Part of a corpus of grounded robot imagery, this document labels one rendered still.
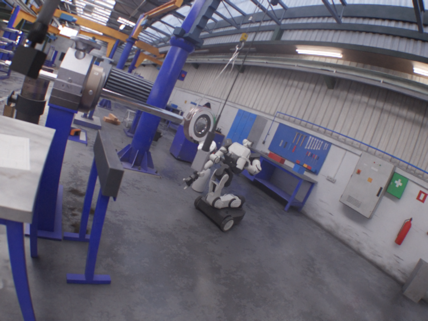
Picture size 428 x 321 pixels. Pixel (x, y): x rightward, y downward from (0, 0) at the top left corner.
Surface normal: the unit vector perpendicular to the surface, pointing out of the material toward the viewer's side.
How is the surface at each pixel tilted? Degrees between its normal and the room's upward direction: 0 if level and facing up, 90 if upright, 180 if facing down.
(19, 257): 90
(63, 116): 90
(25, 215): 90
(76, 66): 45
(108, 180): 90
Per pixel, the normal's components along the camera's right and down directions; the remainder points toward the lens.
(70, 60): 0.65, -0.36
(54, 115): 0.53, 0.39
